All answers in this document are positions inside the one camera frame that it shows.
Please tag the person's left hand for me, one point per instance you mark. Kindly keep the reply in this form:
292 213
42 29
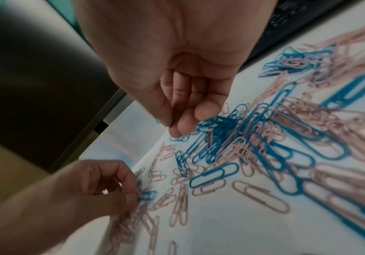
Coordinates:
59 199

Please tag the person's right hand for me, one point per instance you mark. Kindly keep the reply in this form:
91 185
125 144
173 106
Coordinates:
170 44

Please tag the single blue paper clip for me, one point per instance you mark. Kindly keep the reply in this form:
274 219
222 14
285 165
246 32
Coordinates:
147 195

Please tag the pile of blue pink paperclips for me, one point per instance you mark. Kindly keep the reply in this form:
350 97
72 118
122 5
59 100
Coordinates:
226 124

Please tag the brown cardboard box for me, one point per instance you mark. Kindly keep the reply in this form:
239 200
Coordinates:
6 169

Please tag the black keyboard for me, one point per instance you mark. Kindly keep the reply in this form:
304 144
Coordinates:
289 17

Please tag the white table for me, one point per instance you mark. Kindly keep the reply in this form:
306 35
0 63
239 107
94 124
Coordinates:
233 229

